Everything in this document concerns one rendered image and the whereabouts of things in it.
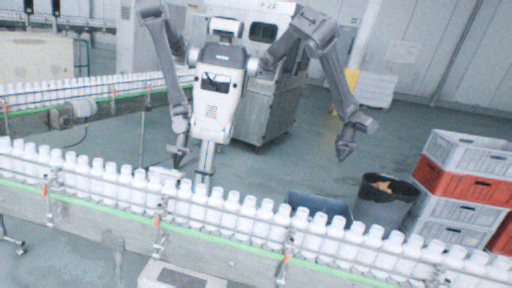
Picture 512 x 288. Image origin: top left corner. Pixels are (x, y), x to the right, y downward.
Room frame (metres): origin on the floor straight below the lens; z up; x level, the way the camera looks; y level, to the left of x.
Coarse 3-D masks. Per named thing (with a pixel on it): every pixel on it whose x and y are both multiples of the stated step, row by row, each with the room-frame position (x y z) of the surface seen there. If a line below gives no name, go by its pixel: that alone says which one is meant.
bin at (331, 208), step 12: (288, 192) 1.52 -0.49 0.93; (300, 192) 1.51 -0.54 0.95; (288, 204) 1.51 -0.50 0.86; (300, 204) 1.50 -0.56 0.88; (312, 204) 1.49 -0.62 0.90; (324, 204) 1.48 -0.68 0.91; (336, 204) 1.47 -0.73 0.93; (348, 204) 1.44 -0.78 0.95; (312, 216) 1.49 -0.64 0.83; (348, 216) 1.36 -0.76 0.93; (348, 228) 1.30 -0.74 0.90
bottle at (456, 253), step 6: (456, 246) 0.86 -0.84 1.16; (462, 246) 0.85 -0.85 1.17; (450, 252) 0.84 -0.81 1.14; (456, 252) 0.83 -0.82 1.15; (462, 252) 0.82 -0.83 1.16; (444, 258) 0.84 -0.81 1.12; (450, 258) 0.83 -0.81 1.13; (456, 258) 0.82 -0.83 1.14; (462, 258) 0.82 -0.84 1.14; (450, 264) 0.82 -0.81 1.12; (456, 264) 0.81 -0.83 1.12; (462, 264) 0.82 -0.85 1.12; (444, 276) 0.82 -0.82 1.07; (450, 276) 0.81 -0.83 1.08; (456, 276) 0.82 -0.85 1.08
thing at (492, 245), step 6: (498, 228) 2.41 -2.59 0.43; (492, 234) 2.43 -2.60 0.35; (498, 234) 2.38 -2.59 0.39; (504, 234) 2.35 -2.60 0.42; (510, 234) 2.34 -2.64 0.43; (492, 240) 2.40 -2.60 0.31; (498, 240) 2.35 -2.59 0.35; (504, 240) 2.34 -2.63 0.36; (510, 240) 2.34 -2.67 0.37; (486, 246) 2.41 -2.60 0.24; (492, 246) 2.36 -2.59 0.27; (498, 246) 2.34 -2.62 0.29; (504, 246) 2.34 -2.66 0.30; (510, 246) 2.34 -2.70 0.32; (492, 252) 2.35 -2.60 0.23; (498, 252) 2.34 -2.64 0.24; (504, 252) 2.33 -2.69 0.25; (510, 252) 2.33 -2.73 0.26
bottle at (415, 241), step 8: (408, 240) 0.87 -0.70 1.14; (416, 240) 0.85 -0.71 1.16; (408, 248) 0.86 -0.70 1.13; (416, 248) 0.85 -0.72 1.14; (416, 256) 0.84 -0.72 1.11; (400, 264) 0.85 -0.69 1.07; (408, 264) 0.84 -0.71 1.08; (400, 272) 0.84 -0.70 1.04; (408, 272) 0.84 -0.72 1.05; (400, 280) 0.84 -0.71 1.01
